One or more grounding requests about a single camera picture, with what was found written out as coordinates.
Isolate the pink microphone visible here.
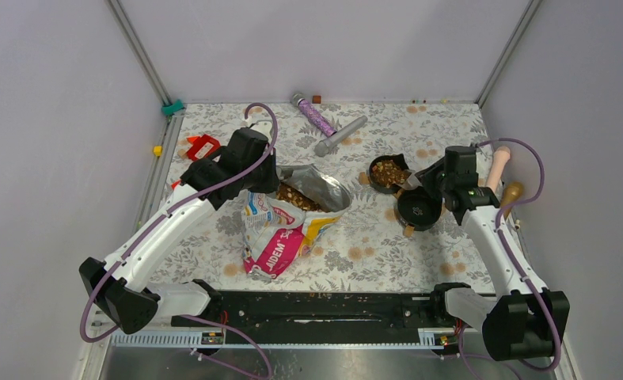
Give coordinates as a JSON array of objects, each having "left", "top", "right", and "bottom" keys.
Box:
[{"left": 485, "top": 146, "right": 511, "bottom": 193}]

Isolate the grey microphone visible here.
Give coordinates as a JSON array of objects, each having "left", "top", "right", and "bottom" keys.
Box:
[{"left": 313, "top": 116, "right": 368, "bottom": 157}]

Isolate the black bowl paw print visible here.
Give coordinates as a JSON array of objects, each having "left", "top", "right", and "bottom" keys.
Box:
[{"left": 395, "top": 188, "right": 443, "bottom": 231}]

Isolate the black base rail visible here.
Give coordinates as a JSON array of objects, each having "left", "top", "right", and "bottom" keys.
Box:
[{"left": 200, "top": 291, "right": 456, "bottom": 348}]

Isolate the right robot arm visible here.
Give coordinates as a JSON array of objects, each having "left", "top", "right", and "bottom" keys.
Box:
[{"left": 416, "top": 146, "right": 570, "bottom": 366}]

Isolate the gold microphone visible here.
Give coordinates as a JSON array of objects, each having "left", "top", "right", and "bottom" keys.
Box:
[{"left": 500, "top": 181, "right": 524, "bottom": 220}]

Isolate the wooden bowl stand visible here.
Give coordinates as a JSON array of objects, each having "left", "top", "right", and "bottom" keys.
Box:
[{"left": 358, "top": 172, "right": 415, "bottom": 238}]

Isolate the clear plastic scoop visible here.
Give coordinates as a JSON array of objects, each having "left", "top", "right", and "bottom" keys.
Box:
[{"left": 398, "top": 171, "right": 422, "bottom": 191}]

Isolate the teal clip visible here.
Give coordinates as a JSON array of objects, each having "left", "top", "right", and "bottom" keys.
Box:
[{"left": 161, "top": 99, "right": 184, "bottom": 117}]

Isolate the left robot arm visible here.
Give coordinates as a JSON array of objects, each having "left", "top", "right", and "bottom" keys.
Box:
[{"left": 79, "top": 122, "right": 279, "bottom": 334}]

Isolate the black bowl fishbone print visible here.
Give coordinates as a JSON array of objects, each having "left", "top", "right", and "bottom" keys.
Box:
[{"left": 367, "top": 154, "right": 411, "bottom": 194}]

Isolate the pet food bag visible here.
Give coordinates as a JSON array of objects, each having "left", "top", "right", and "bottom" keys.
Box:
[{"left": 241, "top": 165, "right": 352, "bottom": 280}]

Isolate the purple glitter microphone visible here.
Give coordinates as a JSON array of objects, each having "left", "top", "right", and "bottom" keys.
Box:
[{"left": 291, "top": 93, "right": 336, "bottom": 137}]

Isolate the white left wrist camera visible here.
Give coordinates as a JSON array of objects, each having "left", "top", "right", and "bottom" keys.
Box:
[{"left": 249, "top": 120, "right": 273, "bottom": 140}]

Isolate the red toy block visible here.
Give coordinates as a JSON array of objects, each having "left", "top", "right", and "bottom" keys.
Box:
[{"left": 186, "top": 134, "right": 221, "bottom": 161}]

